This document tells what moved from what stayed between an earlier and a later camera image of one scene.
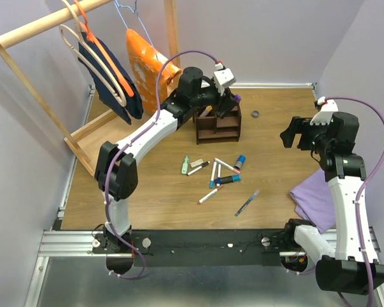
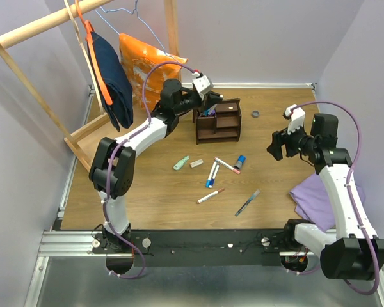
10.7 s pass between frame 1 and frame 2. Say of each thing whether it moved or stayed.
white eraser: stayed
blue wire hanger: moved
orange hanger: moved
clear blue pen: stayed
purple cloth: stayed
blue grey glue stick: stayed
